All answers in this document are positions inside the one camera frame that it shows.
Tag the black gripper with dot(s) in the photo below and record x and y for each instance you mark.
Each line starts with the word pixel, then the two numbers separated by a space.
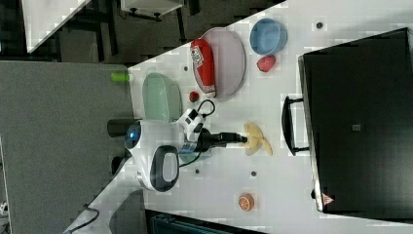
pixel 207 140

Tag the yellow banana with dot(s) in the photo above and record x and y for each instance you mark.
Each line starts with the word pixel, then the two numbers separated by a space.
pixel 255 140

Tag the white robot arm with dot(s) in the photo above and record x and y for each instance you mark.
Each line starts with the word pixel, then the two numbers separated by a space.
pixel 155 147

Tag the green mug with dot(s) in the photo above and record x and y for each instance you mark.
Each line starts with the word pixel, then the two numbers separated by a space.
pixel 190 156

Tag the small red strawberry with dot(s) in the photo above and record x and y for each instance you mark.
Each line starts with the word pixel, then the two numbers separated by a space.
pixel 194 96

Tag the orange slice toy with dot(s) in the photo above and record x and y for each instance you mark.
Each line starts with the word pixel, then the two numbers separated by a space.
pixel 246 202

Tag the grey round plate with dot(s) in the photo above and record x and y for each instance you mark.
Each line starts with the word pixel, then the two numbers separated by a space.
pixel 229 62

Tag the large red strawberry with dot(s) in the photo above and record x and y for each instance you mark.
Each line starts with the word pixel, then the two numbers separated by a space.
pixel 265 64

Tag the green perforated colander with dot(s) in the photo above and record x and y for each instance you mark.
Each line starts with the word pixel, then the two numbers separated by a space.
pixel 161 98

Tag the red ketchup bottle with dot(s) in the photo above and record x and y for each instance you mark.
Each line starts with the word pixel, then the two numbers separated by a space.
pixel 202 57

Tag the blue bowl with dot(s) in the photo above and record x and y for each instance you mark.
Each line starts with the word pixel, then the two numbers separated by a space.
pixel 267 37

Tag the black toaster oven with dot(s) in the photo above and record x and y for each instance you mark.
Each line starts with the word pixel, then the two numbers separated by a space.
pixel 357 99

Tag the green marker on table edge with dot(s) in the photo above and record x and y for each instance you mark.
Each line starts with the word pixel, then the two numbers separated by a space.
pixel 120 77

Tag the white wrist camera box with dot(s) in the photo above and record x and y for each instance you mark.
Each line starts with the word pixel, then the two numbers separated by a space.
pixel 191 123

